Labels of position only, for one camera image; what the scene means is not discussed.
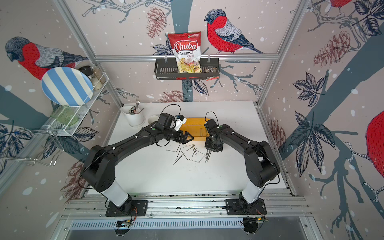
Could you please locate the white utensil holder cup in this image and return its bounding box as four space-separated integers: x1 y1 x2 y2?
120 106 145 127

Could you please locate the black wire wall basket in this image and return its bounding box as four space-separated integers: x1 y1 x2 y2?
155 58 220 80

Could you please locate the purple grey mug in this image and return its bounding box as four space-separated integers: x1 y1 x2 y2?
148 115 159 124

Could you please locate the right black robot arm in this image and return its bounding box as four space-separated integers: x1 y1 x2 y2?
204 119 281 204

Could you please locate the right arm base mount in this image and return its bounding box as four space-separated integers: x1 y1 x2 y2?
223 194 267 234

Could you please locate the green glass bowl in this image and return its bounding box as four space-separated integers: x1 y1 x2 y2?
51 106 79 126

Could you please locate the red Chuba chips bag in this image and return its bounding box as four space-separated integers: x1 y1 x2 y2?
168 32 202 74

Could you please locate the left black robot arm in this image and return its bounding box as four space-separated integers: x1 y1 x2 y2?
81 113 194 209

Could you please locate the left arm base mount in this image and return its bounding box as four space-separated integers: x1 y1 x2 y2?
105 196 149 237

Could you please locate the yellow plastic storage box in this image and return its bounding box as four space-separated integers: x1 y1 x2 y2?
180 118 209 141

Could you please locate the black lid spice jar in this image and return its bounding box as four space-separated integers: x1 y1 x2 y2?
79 66 103 91

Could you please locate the blue white striped plate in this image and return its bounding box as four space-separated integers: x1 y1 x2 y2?
42 67 94 107

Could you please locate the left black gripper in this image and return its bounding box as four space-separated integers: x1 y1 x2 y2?
163 127 195 144

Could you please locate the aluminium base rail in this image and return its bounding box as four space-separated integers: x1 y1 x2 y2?
59 193 312 236

